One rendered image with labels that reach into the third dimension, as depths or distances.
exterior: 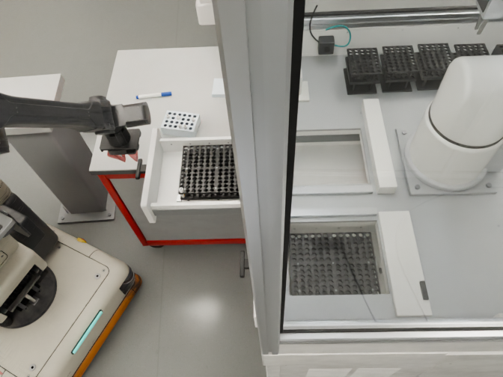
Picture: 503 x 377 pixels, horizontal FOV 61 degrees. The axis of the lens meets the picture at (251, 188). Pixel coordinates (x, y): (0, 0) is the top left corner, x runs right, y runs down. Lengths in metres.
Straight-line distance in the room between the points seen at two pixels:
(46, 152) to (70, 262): 0.48
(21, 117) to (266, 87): 0.60
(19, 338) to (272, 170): 1.74
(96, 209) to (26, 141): 0.59
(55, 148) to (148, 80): 0.50
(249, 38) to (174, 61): 1.62
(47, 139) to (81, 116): 0.99
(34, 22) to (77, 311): 2.43
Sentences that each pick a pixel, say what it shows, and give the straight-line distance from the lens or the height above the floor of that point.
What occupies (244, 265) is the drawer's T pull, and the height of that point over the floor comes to 0.91.
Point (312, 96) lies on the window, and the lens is 0.29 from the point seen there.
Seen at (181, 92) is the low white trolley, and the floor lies 0.76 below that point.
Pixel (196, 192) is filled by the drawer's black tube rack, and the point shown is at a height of 0.90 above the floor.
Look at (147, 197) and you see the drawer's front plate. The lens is 1.26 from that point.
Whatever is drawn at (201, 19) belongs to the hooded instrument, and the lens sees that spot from 1.92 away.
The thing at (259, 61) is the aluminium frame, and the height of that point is 1.79.
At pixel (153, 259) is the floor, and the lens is 2.20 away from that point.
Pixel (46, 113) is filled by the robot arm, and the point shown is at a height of 1.40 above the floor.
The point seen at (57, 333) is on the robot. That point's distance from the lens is 1.92.
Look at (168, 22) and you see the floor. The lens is 3.37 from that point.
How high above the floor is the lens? 1.96
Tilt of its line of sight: 58 degrees down
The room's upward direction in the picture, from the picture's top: 5 degrees counter-clockwise
